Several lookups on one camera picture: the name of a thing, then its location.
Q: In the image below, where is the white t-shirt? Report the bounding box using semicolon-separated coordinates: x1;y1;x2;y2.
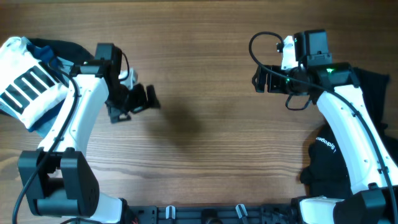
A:
1;37;50;129

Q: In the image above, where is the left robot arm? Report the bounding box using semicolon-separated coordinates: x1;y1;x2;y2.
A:
12;60;160;223

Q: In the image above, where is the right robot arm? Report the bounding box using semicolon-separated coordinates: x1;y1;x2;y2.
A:
252;63;397;223

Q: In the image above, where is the folded black garment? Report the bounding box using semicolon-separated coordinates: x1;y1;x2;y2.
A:
28;38;94;63

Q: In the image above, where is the folded grey shirt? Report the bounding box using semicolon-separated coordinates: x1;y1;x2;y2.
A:
1;58;73;138

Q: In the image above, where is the black printed t-shirt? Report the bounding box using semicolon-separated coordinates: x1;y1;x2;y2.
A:
300;68;397;199

